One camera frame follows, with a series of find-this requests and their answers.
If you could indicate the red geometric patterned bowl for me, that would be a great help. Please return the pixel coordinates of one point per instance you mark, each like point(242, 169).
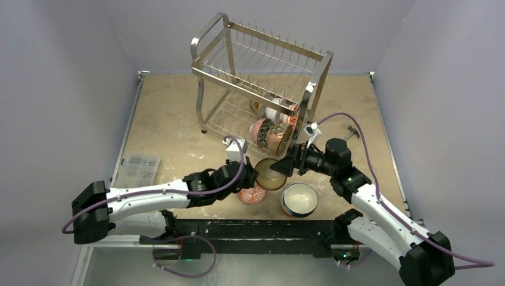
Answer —
point(252, 196)

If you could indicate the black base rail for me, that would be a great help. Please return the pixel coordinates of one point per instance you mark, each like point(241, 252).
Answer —
point(349, 251)

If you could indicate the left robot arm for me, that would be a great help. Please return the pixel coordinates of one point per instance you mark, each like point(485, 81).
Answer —
point(99, 211)

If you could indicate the steel two-tier dish rack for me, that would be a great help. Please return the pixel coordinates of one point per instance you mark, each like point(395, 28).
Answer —
point(235, 63)

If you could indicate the clear plastic screw box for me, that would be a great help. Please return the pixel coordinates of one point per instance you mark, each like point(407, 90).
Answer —
point(137, 170)

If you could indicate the white blue-rimmed bowl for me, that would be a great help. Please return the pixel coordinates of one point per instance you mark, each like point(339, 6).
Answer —
point(299, 200)

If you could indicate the aluminium frame rail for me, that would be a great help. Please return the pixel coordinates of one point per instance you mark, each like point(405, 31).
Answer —
point(321, 232)

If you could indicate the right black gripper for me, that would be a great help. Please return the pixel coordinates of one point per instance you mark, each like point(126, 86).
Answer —
point(296, 158)

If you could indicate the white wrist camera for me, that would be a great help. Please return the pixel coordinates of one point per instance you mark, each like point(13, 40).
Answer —
point(235, 151)
point(313, 132)

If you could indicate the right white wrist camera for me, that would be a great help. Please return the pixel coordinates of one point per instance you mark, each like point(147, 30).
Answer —
point(313, 132)

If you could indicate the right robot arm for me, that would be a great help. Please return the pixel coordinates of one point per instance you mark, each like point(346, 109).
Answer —
point(419, 256)

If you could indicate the orange patterned bowl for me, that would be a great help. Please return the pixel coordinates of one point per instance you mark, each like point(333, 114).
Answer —
point(292, 120)

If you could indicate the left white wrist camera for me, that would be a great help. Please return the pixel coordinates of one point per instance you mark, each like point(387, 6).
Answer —
point(235, 151)

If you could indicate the brown glazed bowl stack top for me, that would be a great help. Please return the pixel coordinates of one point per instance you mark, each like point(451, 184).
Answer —
point(278, 137)

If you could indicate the small black hammer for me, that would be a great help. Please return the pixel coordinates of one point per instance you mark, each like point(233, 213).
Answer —
point(353, 132)

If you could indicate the black leaf patterned bowl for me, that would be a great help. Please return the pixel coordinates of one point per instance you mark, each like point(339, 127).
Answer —
point(259, 130)

